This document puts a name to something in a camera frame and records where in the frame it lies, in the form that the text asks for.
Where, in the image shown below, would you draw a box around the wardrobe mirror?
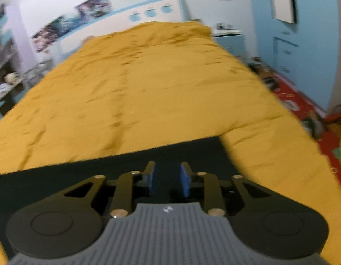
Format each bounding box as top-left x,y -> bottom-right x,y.
266,0 -> 297,24

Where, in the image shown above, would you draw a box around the black pants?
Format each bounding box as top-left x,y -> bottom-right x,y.
0,136 -> 243,257

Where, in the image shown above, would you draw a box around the yellow quilt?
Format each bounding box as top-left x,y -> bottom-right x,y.
0,21 -> 341,265

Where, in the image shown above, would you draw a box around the anime wall poster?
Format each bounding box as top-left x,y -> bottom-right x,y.
31,25 -> 60,53
53,15 -> 78,35
75,0 -> 113,21

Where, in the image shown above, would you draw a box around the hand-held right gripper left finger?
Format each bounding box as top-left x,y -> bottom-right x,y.
64,161 -> 156,217

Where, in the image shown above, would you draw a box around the white shelf unit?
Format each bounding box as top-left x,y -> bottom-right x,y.
0,3 -> 17,74

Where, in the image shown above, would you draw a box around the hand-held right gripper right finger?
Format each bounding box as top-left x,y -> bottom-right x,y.
180,161 -> 272,217

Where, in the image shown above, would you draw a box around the red patterned rug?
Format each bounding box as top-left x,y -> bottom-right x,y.
253,58 -> 341,169

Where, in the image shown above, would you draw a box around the white and blue headboard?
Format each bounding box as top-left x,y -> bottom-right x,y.
50,0 -> 187,61

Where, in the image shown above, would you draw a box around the blue nightstand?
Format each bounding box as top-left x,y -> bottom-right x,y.
213,29 -> 247,58

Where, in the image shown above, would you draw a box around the blue wardrobe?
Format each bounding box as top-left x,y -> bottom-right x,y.
248,0 -> 339,114

